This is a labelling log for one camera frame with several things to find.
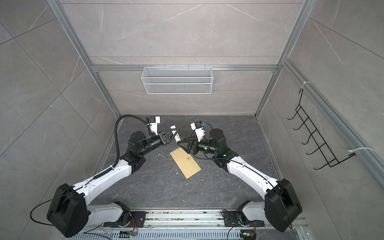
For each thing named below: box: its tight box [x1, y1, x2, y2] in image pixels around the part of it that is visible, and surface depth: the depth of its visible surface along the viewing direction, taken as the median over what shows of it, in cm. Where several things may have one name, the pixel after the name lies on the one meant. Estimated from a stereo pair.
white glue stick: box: [170, 125, 182, 143], surface depth 71 cm
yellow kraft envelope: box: [169, 147, 202, 180], surface depth 95 cm
